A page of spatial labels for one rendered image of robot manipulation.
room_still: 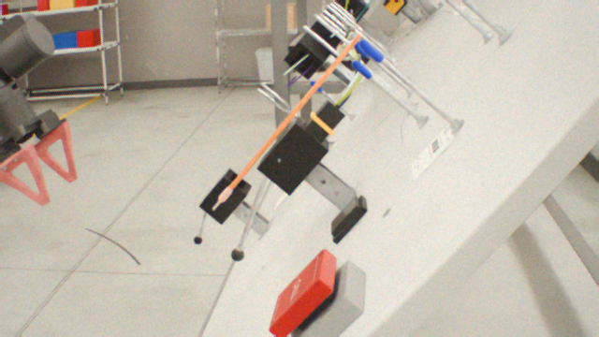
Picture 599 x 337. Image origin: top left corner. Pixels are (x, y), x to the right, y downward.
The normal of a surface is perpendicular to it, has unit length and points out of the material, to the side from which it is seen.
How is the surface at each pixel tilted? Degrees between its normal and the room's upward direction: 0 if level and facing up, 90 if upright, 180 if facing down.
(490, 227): 90
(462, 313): 0
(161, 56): 90
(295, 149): 87
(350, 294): 42
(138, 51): 90
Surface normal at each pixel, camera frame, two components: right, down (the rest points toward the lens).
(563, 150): -0.10, 0.28
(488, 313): -0.04, -0.96
